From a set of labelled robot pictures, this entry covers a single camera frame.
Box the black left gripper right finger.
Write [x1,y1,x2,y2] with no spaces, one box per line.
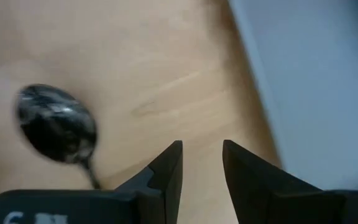
[223,139,358,224]

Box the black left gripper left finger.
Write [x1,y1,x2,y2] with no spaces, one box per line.
[0,139,183,224]

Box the dark metal spoon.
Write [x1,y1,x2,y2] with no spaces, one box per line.
[12,83,103,190]

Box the grey plastic tray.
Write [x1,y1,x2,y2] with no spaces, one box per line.
[227,0,358,191]

